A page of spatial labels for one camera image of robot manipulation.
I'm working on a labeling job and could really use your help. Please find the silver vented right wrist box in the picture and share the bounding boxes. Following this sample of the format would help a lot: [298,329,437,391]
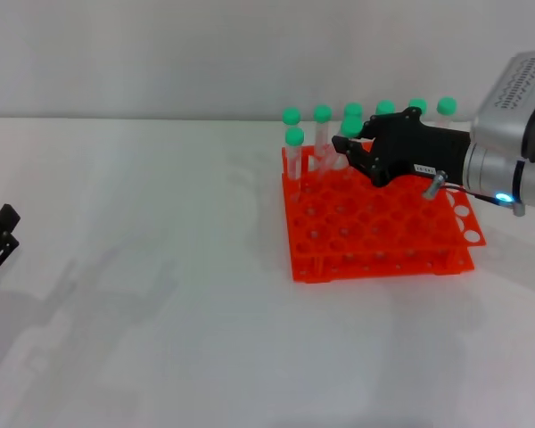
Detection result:
[469,50,535,162]

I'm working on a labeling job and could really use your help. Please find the right gripper cable with plug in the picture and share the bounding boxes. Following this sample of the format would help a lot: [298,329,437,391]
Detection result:
[422,170,528,218]

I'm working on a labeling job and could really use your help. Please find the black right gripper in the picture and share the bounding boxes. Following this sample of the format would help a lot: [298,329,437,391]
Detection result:
[331,107,472,189]

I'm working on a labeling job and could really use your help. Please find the orange test tube rack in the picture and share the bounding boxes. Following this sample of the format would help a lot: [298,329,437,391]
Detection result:
[279,144,488,284]

